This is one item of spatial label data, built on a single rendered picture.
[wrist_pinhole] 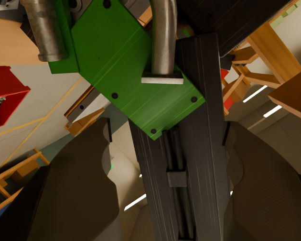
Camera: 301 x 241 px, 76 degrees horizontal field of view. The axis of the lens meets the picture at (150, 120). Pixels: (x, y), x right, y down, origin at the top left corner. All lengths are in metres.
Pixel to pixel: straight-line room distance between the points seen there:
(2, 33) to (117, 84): 0.32
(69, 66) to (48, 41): 0.05
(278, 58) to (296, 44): 8.93
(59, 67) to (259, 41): 0.92
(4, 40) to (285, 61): 1.06
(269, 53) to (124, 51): 0.88
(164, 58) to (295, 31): 9.82
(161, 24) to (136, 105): 0.13
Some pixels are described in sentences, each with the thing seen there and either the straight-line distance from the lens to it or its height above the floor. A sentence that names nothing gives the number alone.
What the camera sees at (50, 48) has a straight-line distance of 0.29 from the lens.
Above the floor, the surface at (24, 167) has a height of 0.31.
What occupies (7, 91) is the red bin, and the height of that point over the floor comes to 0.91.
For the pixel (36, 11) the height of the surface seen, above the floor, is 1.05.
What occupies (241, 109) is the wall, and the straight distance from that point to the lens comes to 9.64.
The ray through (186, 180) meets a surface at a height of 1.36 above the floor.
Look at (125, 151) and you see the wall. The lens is 10.72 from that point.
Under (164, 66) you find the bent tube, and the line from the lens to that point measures 0.25.
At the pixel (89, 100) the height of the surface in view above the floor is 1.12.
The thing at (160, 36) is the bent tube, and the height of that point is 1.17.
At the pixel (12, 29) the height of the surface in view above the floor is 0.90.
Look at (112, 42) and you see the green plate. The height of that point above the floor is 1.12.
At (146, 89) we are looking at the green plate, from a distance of 0.30.
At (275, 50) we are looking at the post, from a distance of 1.10.
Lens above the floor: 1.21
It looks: 5 degrees up
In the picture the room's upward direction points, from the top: 139 degrees clockwise
